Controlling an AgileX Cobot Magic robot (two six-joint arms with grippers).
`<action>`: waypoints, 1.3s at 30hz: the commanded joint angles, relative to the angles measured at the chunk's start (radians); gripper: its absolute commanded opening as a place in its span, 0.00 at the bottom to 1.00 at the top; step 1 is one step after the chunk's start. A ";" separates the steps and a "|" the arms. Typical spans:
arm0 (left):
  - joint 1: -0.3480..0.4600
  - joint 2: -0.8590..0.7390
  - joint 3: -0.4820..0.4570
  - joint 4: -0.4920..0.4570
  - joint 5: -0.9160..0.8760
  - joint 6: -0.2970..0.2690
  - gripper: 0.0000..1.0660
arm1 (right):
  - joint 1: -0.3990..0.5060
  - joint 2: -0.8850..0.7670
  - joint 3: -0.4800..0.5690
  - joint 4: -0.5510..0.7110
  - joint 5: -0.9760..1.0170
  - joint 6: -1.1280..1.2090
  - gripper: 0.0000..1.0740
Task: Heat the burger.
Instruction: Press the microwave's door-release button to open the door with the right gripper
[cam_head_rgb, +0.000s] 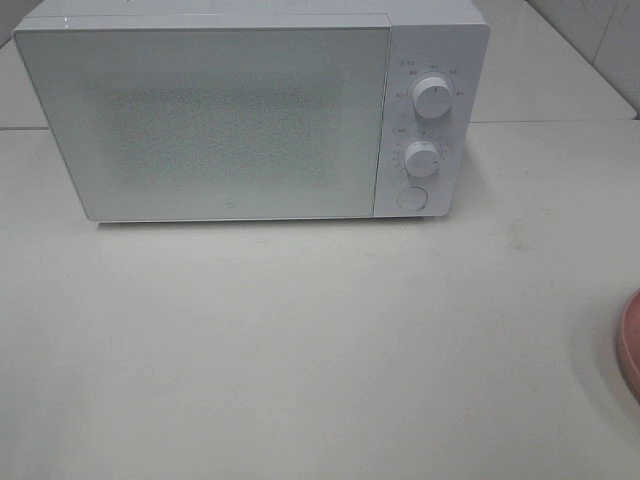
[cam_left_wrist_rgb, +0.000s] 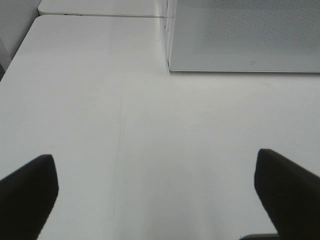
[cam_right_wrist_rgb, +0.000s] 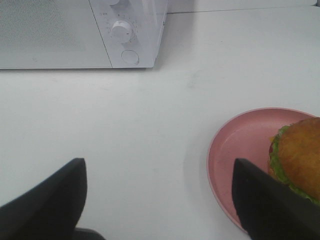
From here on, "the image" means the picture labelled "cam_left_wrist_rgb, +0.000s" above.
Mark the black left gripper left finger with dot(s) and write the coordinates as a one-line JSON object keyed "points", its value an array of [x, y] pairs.
{"points": [[27, 197]]}

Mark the white adjacent table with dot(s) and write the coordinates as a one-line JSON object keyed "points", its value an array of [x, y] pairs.
{"points": [[109, 8]]}

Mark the white microwave door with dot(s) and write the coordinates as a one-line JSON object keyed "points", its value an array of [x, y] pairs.
{"points": [[244, 36]]}

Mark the white microwave oven body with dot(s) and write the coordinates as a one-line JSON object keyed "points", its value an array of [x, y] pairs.
{"points": [[167, 13]]}

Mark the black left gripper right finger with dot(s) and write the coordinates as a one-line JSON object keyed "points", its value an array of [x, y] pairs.
{"points": [[290, 194]]}

